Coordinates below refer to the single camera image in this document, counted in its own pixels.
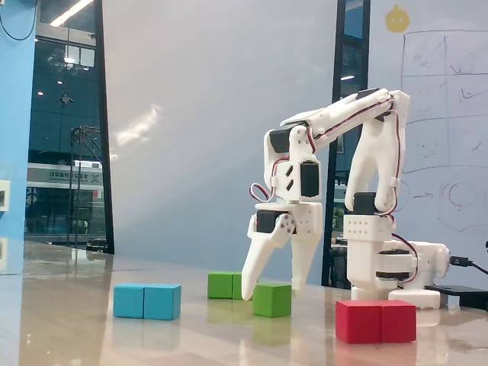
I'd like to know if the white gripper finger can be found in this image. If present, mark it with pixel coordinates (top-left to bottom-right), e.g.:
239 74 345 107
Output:
242 213 297 302
291 236 323 298

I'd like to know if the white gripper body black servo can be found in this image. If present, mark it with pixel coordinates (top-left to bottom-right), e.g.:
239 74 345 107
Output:
254 201 323 240

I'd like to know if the small green wooden cube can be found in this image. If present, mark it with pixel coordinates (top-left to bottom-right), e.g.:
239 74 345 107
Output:
252 284 293 318

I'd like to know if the long green wooden block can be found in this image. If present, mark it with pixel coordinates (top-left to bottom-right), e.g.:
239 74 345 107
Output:
207 271 247 300

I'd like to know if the long red wooden block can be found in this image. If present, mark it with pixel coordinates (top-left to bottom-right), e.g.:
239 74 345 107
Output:
335 299 418 345

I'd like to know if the long blue wooden block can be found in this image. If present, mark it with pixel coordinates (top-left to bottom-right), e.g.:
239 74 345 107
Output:
113 283 182 321

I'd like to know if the black flat device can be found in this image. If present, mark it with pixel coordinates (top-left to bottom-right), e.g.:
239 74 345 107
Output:
425 284 488 308

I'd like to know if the yellow round sticker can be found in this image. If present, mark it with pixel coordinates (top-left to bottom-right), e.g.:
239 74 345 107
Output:
384 3 411 34

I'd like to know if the gripper servo wire loop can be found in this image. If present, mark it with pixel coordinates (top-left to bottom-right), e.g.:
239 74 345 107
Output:
249 182 276 204

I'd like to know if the forearm servo wire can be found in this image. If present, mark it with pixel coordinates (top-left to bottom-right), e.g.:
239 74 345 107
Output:
272 97 396 171

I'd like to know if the base servo wire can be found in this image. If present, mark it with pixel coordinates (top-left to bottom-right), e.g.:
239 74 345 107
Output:
387 213 420 285

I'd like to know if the upper arm servo wire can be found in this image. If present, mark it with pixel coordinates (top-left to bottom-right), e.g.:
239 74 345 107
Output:
391 110 406 217

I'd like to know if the black plug cable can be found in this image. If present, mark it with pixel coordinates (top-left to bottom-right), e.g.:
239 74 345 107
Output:
449 255 488 275

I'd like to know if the black window frame post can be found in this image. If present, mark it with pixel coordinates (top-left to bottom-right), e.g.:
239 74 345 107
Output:
321 0 371 287
93 0 116 255

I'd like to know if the white wall box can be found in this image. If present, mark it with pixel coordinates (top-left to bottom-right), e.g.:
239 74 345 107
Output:
0 178 11 213

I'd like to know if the black hanging cable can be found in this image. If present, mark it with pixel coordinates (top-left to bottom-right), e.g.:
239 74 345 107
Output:
0 0 41 41

